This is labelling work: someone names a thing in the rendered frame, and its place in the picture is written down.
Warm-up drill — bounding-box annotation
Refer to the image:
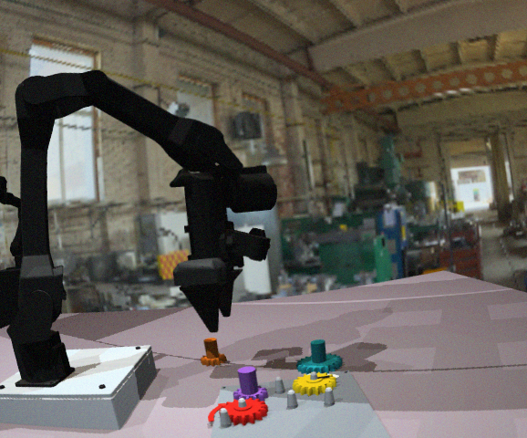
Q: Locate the yellow gear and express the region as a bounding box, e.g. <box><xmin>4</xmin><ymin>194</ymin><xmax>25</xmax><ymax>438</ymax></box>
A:
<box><xmin>293</xmin><ymin>372</ymin><xmax>336</xmax><ymax>396</ymax></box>

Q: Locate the red gear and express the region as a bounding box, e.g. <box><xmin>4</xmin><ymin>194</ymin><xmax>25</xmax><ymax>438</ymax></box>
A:
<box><xmin>221</xmin><ymin>398</ymin><xmax>268</xmax><ymax>426</ymax></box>

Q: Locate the orange gear with cylindrical handle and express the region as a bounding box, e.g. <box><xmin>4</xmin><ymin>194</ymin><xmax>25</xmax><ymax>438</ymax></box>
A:
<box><xmin>201</xmin><ymin>338</ymin><xmax>227</xmax><ymax>366</ymax></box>

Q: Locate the purple gear with cylindrical handle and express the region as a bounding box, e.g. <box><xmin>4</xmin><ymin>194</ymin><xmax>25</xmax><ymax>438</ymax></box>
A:
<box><xmin>233</xmin><ymin>366</ymin><xmax>268</xmax><ymax>402</ymax></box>

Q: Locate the red curved arrow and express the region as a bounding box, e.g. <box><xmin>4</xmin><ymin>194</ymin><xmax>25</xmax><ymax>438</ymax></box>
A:
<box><xmin>208</xmin><ymin>403</ymin><xmax>226</xmax><ymax>422</ymax></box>

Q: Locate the teal gear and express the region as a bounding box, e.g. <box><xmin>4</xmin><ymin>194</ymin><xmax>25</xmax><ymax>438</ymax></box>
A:
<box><xmin>296</xmin><ymin>339</ymin><xmax>343</xmax><ymax>375</ymax></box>

